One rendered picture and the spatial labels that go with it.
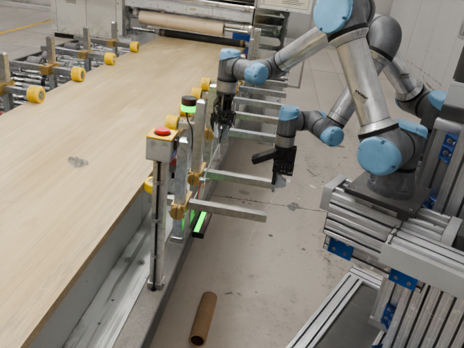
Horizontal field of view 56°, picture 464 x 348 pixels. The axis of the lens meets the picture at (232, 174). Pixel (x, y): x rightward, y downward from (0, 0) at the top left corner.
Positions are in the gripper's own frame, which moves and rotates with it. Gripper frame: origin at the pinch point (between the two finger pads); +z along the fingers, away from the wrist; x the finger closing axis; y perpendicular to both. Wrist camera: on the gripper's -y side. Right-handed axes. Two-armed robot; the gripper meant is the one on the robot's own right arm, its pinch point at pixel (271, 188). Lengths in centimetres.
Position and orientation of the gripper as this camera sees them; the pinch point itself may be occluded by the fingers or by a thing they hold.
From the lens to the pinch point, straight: 181.8
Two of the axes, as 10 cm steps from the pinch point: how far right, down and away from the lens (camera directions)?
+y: 9.8, 1.5, -0.9
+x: 1.5, -4.3, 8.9
